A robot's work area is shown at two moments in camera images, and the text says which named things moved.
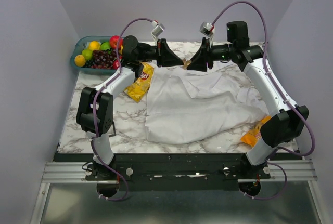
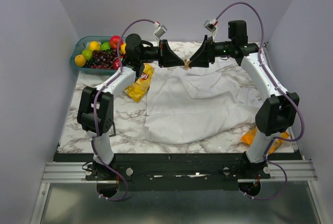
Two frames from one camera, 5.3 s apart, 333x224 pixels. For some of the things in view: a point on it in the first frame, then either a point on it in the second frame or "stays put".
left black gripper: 161,52 stays put
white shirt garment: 193,107 stays put
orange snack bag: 251,137 to 276,144
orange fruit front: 79,61 stays put
